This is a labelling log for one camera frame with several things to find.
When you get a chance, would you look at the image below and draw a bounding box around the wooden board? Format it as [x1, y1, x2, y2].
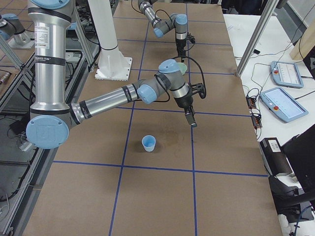
[290, 20, 315, 60]

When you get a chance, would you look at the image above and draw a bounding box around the light blue plastic cup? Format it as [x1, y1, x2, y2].
[141, 135, 156, 152]

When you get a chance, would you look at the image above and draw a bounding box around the near teach pendant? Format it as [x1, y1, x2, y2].
[260, 87, 309, 123]

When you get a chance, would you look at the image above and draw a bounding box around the light green ceramic bowl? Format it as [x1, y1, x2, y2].
[177, 62, 188, 75]

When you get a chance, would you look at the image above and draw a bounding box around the black monitor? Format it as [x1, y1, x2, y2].
[282, 125, 315, 192]

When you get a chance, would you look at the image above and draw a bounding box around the black box with label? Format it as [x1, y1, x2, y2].
[259, 137, 296, 178]

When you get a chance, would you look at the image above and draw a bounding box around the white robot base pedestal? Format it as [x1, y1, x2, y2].
[88, 0, 132, 81]

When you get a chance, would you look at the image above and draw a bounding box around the black monitor stand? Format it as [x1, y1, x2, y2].
[268, 176, 315, 223]

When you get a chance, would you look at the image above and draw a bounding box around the teach pendant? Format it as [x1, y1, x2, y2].
[260, 87, 309, 123]
[270, 61, 304, 89]

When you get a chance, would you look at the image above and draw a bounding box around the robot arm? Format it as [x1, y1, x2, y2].
[138, 0, 195, 62]
[26, 0, 206, 149]

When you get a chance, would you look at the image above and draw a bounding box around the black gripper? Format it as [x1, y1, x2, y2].
[175, 33, 195, 62]
[175, 83, 206, 127]

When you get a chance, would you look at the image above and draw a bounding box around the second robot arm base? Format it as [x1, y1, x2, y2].
[0, 13, 34, 50]

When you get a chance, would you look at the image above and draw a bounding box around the aluminium frame post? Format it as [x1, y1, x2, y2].
[235, 0, 287, 77]

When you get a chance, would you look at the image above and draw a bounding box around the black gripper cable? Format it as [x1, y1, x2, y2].
[140, 56, 206, 103]
[131, 0, 173, 25]

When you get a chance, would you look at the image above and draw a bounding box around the far teach pendant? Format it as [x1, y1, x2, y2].
[270, 61, 304, 89]

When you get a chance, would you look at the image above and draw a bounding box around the aluminium frame rack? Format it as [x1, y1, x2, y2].
[0, 0, 101, 236]

